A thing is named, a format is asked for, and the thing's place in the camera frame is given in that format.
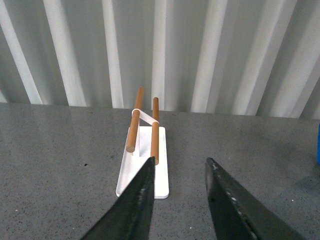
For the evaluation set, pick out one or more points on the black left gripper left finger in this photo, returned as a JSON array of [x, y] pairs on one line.
[[130, 216]]

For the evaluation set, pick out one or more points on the blue microfiber cloth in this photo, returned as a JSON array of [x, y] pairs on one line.
[[318, 146]]

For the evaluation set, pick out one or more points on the white towel rack stand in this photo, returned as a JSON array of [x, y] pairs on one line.
[[145, 139]]

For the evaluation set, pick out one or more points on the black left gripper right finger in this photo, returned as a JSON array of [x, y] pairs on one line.
[[238, 215]]

